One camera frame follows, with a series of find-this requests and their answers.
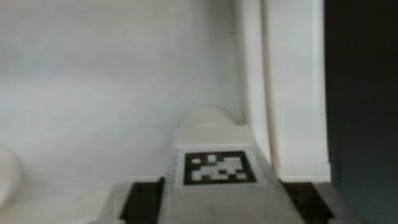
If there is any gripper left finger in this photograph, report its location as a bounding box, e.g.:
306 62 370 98
86 181 168 224

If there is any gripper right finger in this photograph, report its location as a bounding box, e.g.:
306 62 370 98
281 180 372 224

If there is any white table leg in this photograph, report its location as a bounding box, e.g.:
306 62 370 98
161 107 304 224

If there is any white square table top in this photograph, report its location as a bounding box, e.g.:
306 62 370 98
0 0 262 224

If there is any white U-shaped obstacle fence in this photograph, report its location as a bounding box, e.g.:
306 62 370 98
264 0 331 182

